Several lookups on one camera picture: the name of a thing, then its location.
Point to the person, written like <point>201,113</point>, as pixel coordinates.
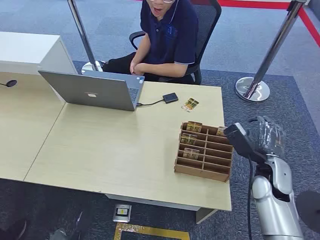
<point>170,36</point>

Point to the silver floor socket box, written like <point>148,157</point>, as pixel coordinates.
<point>121,213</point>

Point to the black card reader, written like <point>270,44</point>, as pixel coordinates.
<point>170,98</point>

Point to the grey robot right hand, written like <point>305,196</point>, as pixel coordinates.
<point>271,137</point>

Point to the chrome stanchion post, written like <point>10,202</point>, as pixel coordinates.
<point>84,36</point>
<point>269,56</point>

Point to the white cabinet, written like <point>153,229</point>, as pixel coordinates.
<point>27,49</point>

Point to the person's left hand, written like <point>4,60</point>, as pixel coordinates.
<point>140,69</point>

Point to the dark grey floor rug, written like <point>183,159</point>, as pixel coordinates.
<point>250,109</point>

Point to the person's left forearm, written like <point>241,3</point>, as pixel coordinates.
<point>167,69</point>

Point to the person's right hand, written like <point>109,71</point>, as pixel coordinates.
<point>132,67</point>

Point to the wooden slotted card holder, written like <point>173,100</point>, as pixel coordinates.
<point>207,162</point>

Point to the grey laptop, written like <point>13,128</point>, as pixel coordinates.
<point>95,92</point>

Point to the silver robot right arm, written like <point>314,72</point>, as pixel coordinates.
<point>272,205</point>

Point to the black round desk microphone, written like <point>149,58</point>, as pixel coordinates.
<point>11,83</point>

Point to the gold patterned card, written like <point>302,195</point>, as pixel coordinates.
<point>194,127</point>
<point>221,132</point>
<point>188,139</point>
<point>191,153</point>
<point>190,104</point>

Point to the black rounded object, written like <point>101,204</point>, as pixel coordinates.
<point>12,230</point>

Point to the red barrier belt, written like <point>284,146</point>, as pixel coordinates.
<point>309,26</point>

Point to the black round disc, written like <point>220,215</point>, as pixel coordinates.
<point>309,210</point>

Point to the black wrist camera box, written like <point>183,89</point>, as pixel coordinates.
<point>240,140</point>

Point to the person's right forearm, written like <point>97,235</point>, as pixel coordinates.
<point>142,51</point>

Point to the black office chair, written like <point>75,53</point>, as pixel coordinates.
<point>207,26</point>

